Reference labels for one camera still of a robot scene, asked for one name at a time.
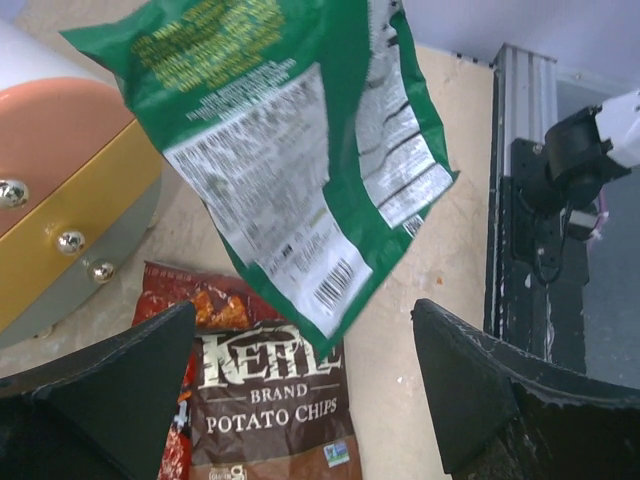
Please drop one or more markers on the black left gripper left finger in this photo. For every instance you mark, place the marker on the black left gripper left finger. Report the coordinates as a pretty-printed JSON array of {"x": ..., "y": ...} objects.
[{"x": 102, "y": 412}]

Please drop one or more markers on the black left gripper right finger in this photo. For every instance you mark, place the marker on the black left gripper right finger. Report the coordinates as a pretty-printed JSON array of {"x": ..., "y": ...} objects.
[{"x": 499, "y": 412}]

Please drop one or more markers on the green snack bag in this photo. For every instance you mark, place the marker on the green snack bag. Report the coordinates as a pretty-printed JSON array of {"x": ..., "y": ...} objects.
[{"x": 306, "y": 128}]

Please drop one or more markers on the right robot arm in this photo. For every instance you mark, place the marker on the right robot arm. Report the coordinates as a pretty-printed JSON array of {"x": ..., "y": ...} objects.
[{"x": 513, "y": 400}]

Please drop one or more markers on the red chips bag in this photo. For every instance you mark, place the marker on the red chips bag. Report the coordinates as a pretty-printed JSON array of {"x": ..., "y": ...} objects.
[{"x": 222, "y": 302}]

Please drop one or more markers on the brown Kettle chips bag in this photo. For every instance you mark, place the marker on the brown Kettle chips bag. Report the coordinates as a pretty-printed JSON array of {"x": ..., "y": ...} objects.
[{"x": 263, "y": 407}]

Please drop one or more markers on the pastel mini drawer cabinet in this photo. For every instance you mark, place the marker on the pastel mini drawer cabinet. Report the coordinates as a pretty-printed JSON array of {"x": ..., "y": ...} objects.
[{"x": 80, "y": 183}]

